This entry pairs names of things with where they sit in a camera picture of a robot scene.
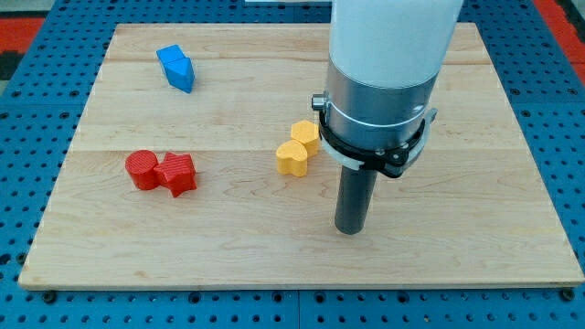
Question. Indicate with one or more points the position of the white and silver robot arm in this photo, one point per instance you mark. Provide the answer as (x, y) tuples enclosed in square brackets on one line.
[(385, 56)]

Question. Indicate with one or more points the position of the light wooden board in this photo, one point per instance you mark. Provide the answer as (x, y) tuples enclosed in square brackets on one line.
[(472, 212)]

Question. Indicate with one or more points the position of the yellow heart block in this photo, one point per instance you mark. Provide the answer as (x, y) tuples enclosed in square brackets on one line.
[(292, 159)]

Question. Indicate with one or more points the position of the yellow hexagon block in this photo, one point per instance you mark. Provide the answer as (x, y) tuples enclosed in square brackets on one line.
[(307, 133)]

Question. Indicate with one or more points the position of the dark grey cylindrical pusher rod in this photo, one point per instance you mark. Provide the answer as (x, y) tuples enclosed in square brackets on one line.
[(354, 195)]

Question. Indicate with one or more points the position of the red star block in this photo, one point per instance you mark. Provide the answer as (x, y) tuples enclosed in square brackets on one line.
[(177, 173)]

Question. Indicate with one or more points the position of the blue triangular block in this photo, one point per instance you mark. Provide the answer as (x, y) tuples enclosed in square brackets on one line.
[(180, 74)]

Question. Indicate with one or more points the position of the red cylinder block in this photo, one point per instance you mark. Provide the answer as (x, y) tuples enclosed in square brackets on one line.
[(140, 167)]

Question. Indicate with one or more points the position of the blue cube block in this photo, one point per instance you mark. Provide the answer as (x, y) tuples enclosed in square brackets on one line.
[(169, 54)]

